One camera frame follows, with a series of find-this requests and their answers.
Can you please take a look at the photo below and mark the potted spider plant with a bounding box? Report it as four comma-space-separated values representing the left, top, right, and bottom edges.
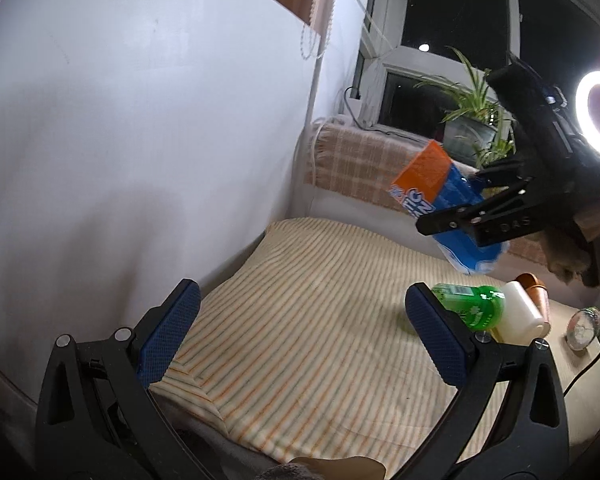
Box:
415, 47, 516, 169

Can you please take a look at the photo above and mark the gloved right hand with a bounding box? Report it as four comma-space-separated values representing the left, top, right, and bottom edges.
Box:
540, 200, 600, 288

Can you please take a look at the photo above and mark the checkered beige blanket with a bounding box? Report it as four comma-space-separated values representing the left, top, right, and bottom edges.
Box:
306, 119, 552, 266

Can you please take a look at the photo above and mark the white charger with cable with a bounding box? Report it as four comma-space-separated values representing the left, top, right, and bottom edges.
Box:
342, 86, 373, 130

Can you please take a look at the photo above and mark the front orange paper cup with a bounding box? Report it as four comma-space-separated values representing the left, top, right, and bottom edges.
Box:
524, 283, 550, 330

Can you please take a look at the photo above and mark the white ring light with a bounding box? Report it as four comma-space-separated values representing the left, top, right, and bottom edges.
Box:
574, 70, 600, 153

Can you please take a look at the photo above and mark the blue orange Arctic Ocean cup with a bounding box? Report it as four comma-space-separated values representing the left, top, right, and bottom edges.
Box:
388, 141, 508, 275

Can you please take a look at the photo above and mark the orange paper cup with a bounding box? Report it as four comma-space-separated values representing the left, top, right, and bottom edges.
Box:
524, 283, 550, 330
516, 273, 545, 289

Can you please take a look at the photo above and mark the white plastic cup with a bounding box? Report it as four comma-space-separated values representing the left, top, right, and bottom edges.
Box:
496, 281, 550, 346

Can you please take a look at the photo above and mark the rear orange paper cup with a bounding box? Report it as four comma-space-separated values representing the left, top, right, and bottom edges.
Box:
516, 273, 545, 289

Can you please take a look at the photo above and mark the striped yellow cushion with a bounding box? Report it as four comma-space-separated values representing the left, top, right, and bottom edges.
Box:
151, 218, 488, 472

